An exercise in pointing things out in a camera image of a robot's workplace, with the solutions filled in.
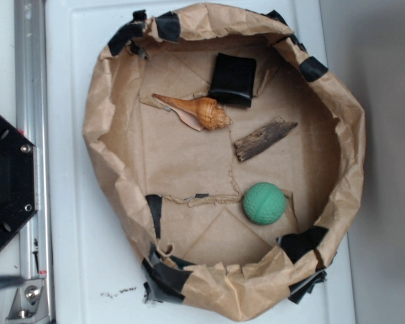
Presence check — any green dimpled ball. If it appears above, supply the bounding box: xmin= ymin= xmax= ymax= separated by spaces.
xmin=242 ymin=182 xmax=286 ymax=225

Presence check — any brown paper bag bin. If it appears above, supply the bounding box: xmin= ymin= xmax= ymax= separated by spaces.
xmin=83 ymin=3 xmax=366 ymax=321

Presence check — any orange spiral seashell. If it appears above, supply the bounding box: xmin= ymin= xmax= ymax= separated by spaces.
xmin=153 ymin=94 xmax=232 ymax=131

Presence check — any brown wood bark piece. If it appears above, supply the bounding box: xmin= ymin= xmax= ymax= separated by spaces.
xmin=234 ymin=116 xmax=298 ymax=162

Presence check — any black square pouch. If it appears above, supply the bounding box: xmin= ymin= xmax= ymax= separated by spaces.
xmin=209 ymin=53 xmax=257 ymax=107

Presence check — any white plastic tray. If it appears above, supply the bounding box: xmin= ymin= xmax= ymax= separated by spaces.
xmin=45 ymin=1 xmax=356 ymax=323

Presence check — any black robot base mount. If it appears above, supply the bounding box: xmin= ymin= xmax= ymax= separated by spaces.
xmin=0 ymin=115 xmax=37 ymax=252

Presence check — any aluminium extrusion rail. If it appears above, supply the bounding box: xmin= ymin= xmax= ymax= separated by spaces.
xmin=14 ymin=1 xmax=56 ymax=323

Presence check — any grey metal corner bracket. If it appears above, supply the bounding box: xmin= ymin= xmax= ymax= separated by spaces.
xmin=5 ymin=279 xmax=48 ymax=323

